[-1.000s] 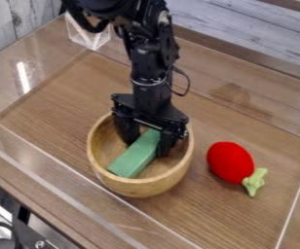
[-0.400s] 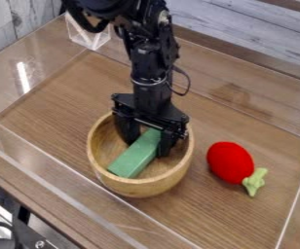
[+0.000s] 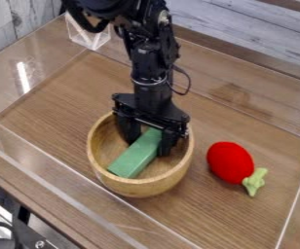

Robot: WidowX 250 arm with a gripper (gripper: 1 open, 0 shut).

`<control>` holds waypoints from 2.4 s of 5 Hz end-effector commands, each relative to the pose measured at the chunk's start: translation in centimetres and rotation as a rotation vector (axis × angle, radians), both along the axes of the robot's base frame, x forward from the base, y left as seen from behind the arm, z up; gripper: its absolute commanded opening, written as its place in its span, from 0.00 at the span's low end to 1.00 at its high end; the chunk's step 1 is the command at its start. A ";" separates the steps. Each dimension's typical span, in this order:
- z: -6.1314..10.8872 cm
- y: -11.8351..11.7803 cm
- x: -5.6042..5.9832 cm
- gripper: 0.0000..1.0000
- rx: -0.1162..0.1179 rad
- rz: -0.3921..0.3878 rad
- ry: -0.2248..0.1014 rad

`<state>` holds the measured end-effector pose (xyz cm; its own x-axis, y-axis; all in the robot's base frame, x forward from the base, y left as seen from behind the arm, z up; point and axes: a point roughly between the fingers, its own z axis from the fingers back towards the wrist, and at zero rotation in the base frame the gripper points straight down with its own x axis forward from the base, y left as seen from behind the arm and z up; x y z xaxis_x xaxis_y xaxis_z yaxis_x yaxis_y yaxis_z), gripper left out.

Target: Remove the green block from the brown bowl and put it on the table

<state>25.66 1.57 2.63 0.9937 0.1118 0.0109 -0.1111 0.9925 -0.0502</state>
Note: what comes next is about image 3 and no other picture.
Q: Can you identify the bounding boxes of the brown wooden bowl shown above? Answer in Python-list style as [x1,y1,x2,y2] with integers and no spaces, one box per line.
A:
[85,112,194,198]

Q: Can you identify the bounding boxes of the green rectangular block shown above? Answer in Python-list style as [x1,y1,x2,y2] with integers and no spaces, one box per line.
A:
[107,128,162,179]

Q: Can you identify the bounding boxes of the red plush strawberry toy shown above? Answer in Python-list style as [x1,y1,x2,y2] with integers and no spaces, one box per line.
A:
[206,141,268,197]

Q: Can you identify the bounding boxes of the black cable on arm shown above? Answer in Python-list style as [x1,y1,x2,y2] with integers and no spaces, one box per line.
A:
[164,65,191,97]

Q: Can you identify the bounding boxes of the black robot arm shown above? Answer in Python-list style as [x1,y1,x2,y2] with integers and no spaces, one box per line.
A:
[61,0,190,156]

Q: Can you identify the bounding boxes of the black table clamp mount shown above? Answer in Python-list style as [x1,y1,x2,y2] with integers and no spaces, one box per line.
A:
[0,205,61,249]

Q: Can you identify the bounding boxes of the clear acrylic corner bracket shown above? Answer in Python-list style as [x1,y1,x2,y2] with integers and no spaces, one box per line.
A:
[64,14,111,51]

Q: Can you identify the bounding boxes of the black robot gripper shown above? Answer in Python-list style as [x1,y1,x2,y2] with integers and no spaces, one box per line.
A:
[112,79,190,157]

